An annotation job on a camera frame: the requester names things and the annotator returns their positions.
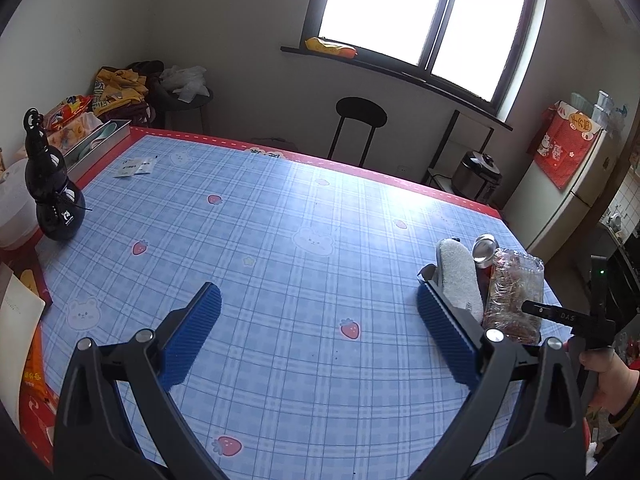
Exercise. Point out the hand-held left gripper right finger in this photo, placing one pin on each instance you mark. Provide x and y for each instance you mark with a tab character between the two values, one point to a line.
445	335

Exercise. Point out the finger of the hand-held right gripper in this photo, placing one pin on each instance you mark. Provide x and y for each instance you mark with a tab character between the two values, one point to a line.
560	316

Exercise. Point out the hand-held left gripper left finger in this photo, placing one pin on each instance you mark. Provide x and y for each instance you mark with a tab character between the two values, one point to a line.
192	335

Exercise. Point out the clear plastic food container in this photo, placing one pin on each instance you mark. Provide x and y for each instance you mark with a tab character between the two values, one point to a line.
512	290

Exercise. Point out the crushed red drink can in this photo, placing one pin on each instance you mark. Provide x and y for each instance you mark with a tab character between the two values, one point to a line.
484	252

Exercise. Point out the person's right forearm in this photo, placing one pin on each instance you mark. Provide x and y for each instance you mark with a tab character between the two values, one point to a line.
626	417

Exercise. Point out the person's right hand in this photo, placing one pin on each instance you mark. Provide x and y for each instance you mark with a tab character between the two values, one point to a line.
615	380

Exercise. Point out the cream two door fridge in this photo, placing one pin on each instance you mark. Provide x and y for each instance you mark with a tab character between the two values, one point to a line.
560	210

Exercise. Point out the blue plaid tablecloth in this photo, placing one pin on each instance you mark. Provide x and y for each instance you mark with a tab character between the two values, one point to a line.
280	240

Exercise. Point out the red printed cloth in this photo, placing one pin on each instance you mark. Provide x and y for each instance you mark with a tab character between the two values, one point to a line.
562	150

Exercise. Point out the orange packet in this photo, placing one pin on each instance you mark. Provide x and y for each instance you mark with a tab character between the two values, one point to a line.
37	370

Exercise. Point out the steel black pressure cooker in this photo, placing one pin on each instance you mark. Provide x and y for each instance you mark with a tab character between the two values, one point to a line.
475	177

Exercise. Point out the white booklet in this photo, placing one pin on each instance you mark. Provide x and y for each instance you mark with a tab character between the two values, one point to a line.
17	320

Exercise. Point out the small white sachet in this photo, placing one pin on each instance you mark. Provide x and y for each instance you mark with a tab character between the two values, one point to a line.
146	165
125	168

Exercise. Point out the crumpled clear plastic bag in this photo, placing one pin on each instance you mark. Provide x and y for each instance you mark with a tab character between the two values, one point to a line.
619	117

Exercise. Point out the clear stacked storage boxes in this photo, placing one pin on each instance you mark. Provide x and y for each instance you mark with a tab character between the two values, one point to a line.
602	107

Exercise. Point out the pale green plastic tub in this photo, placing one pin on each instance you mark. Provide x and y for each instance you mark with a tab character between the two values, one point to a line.
581	101

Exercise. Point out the black gourd shaped bottle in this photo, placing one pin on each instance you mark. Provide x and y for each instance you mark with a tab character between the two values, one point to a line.
52	185

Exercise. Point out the grey metal tray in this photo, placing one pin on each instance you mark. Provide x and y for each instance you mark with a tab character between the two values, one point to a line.
100	142

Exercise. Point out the white round lidded container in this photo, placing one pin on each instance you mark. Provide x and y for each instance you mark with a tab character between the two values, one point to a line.
15	210

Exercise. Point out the black round side table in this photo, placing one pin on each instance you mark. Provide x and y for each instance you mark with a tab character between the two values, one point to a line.
185	110

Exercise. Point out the dark maroon cloth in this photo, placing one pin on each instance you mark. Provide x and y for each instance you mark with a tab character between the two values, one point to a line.
145	105

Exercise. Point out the crumpled white plastic bag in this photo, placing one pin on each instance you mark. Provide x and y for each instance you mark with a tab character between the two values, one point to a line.
185	82

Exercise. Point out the red orange snack bag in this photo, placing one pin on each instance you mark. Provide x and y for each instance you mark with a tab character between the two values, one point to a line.
67	112

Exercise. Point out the yellow clothes pile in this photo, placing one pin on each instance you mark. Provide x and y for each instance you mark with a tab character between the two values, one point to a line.
117	90

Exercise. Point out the yellow orange bag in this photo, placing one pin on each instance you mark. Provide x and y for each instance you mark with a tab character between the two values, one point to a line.
330	46

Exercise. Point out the dark framed window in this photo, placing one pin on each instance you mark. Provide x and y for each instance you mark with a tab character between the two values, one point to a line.
320	5

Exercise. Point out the black frame white side table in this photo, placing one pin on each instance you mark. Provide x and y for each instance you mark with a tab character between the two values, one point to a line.
445	140

